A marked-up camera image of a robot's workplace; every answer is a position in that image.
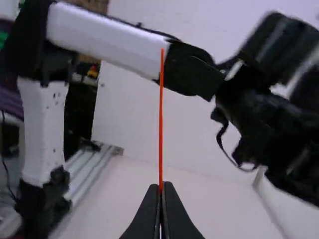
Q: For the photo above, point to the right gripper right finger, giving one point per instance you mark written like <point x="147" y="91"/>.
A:
<point x="174" y="214"/>

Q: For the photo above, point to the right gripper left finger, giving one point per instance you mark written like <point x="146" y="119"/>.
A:
<point x="149" y="214"/>

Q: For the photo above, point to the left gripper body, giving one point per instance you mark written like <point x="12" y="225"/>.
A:
<point x="279" y="129"/>

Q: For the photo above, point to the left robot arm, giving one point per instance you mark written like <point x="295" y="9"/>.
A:
<point x="99" y="37"/>

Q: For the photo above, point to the silver rails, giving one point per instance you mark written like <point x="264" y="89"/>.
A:
<point x="84" y="169"/>

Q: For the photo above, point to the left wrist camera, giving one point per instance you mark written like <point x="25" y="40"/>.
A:
<point x="279" y="42"/>

